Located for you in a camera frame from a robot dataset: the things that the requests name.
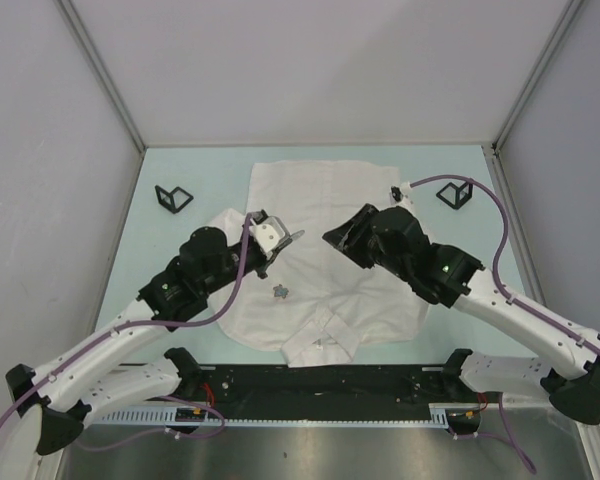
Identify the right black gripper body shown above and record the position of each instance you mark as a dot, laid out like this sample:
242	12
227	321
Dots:
367	253

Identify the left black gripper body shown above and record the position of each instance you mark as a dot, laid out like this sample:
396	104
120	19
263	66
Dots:
259	265

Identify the blue gold flower brooch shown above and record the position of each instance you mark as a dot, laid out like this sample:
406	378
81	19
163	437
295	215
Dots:
280	292

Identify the white button-up shirt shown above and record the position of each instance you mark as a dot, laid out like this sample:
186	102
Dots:
333	306

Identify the round blue picture brooch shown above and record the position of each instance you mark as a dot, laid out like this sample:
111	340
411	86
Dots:
297	235

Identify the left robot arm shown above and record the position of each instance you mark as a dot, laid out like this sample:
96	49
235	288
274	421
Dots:
64	396

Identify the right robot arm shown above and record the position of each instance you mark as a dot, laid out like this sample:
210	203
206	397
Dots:
564	368

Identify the right black display case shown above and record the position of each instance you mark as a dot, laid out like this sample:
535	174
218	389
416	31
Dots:
456	195

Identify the black display case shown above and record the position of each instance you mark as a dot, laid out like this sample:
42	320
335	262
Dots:
173	201
456	195

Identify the left black display case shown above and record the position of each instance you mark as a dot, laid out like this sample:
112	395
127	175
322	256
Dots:
173	201

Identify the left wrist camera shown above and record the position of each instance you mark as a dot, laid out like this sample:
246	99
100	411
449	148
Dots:
269	233

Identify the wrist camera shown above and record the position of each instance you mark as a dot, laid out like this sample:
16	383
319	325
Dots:
401	195
269	233

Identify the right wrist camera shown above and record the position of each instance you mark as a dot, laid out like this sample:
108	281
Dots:
401	195

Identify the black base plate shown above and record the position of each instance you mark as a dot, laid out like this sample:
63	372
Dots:
344	392

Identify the slotted cable duct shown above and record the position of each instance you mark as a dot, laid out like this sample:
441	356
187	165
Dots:
187	416

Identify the left aluminium frame post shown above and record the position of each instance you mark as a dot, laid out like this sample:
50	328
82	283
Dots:
96	64

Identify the aluminium frame post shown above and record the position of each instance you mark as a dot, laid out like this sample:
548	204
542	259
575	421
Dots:
554	43
96	64

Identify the right aluminium frame post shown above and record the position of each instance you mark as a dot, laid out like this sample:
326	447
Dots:
554	43

